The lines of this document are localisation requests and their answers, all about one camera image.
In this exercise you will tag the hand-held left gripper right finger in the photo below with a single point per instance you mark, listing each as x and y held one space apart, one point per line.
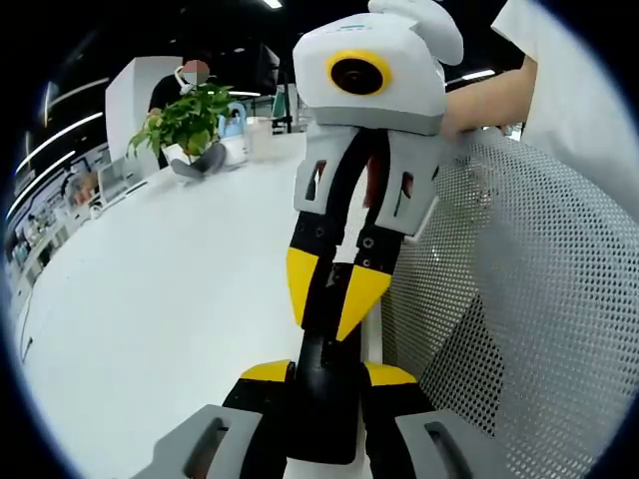
394 404

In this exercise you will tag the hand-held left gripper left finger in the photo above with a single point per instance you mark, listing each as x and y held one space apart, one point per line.
254 399

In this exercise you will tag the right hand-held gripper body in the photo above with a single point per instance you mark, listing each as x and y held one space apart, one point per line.
409 85

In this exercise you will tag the black remote control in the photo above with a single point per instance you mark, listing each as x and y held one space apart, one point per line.
327 399

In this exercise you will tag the black screen on stand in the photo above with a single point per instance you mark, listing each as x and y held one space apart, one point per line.
267 65

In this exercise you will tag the clear plastic pitcher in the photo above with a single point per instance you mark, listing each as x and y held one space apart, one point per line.
260 140

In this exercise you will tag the blue and white jug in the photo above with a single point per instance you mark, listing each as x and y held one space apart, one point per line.
235 144

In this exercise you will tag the person in white shirt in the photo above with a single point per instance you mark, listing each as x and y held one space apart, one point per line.
579 90

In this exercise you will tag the green potted plant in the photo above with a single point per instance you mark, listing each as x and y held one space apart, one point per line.
192 120

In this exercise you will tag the white office equipment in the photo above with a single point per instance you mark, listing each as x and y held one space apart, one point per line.
120 182

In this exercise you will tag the straight ceiling light strip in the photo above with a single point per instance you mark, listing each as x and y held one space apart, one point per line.
65 132

